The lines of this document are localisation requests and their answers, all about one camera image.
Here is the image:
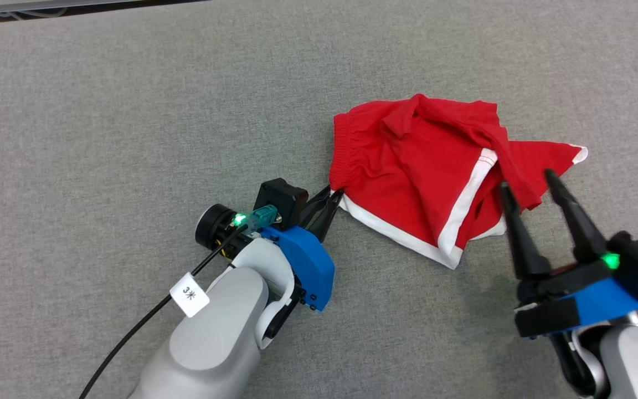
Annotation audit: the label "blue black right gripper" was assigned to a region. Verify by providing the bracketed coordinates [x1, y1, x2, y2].
[498, 168, 638, 339]

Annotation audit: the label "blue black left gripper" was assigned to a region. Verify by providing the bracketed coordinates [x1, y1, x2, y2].
[261, 186, 345, 313]

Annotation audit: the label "red shorts with white trim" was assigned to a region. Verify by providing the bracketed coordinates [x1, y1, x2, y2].
[328, 93, 589, 270]

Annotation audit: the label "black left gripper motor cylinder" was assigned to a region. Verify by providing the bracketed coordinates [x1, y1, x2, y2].
[194, 203, 238, 250]

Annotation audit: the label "teal left camera connector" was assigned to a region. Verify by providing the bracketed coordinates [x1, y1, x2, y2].
[234, 203, 280, 233]

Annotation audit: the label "white cable label tag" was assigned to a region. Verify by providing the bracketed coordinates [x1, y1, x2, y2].
[169, 271, 210, 318]

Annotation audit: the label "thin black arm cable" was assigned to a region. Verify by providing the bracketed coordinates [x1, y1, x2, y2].
[78, 223, 250, 399]

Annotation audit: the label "grey wall base rail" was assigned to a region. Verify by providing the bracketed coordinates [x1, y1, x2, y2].
[0, 0, 209, 16]

